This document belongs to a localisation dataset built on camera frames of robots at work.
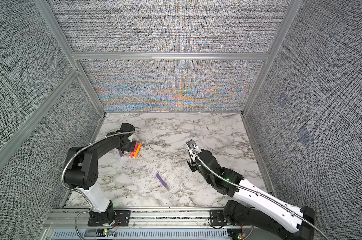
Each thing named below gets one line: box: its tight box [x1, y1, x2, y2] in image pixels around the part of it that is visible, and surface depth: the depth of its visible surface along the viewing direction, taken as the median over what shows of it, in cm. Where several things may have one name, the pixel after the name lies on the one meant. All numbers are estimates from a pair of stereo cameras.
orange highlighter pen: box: [133, 142, 142, 158], surface depth 99 cm
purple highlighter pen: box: [155, 173, 171, 192], surface depth 86 cm
